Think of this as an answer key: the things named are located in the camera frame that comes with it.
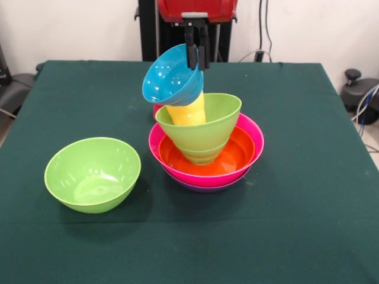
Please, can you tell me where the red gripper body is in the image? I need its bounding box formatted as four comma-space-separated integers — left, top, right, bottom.
156, 0, 239, 25

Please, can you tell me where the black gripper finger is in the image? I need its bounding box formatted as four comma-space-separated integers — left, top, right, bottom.
197, 25, 211, 72
185, 25, 199, 71

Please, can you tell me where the small blue bowl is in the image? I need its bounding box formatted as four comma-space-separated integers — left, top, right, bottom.
142, 43, 205, 107

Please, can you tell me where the yellow cup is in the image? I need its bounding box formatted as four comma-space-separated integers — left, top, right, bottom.
165, 91, 207, 126

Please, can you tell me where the red cup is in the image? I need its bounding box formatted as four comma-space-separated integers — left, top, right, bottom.
152, 103, 164, 121

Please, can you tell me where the medium green bowl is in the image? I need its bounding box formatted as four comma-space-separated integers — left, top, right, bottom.
155, 92, 243, 150

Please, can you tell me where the pink bowl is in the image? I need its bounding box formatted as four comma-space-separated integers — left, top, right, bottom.
148, 112, 265, 188

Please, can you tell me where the small ribbed green bowl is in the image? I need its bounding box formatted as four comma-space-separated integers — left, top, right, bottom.
176, 141, 227, 166

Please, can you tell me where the orange bowl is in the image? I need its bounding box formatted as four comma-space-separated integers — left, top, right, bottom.
158, 125, 256, 175

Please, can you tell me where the purple bowl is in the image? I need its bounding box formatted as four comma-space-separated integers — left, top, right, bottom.
174, 173, 249, 193

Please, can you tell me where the large green bowl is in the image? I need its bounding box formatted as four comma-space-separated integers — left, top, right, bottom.
44, 137, 142, 214

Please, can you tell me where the black chair with round knob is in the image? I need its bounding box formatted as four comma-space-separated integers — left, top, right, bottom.
340, 68, 379, 125

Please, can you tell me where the black office chair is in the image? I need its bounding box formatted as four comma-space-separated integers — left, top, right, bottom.
0, 44, 44, 119

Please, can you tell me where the dark green tablecloth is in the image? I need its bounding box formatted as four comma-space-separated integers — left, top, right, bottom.
0, 60, 379, 284

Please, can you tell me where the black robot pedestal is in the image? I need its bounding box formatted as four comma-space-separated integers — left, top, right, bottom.
134, 0, 237, 63

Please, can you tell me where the black wall cable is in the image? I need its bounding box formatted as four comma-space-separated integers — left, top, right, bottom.
259, 0, 273, 62

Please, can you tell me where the blue and white cable bundle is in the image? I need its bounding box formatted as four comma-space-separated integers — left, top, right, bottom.
351, 84, 379, 125

